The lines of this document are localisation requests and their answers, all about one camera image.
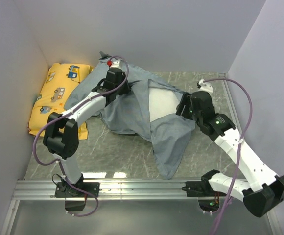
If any white pillow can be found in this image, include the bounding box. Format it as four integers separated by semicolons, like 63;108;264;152
149;88;179;122

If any blue-grey pillowcase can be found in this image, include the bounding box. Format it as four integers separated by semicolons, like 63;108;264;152
65;50;196;181

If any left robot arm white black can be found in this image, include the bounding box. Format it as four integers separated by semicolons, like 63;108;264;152
43;68;131;197

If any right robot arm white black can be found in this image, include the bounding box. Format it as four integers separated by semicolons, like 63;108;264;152
176;91;284;217

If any yellow cartoon car pillow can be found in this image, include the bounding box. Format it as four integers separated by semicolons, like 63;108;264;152
28;63;93;136

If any right black controller box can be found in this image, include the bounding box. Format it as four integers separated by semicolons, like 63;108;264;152
198;199;221;214

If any black controller box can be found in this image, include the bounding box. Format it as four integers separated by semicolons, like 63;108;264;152
198;199;221;214
64;200;86;212

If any left black controller box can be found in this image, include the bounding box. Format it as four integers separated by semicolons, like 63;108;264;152
64;200;86;212

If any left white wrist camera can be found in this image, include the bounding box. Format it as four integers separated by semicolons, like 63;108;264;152
106;59;123;70

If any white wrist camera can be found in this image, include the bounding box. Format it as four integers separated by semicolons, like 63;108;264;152
197;79;213;94
106;59;123;70

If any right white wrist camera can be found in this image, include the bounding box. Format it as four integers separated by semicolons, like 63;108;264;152
197;79;213;94

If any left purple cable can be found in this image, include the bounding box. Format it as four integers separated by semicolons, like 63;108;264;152
33;55;130;218

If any purple cable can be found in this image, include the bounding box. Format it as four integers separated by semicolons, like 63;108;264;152
33;55;130;218
202;78;253;235

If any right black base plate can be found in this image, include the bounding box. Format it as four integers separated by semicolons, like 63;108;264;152
181;181;226;197

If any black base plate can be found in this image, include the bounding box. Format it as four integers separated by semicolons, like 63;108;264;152
54;182;100;198
181;181;226;197

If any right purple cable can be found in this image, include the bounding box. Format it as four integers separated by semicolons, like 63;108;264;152
202;78;253;235

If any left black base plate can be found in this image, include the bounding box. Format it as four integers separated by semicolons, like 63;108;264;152
54;182;100;198

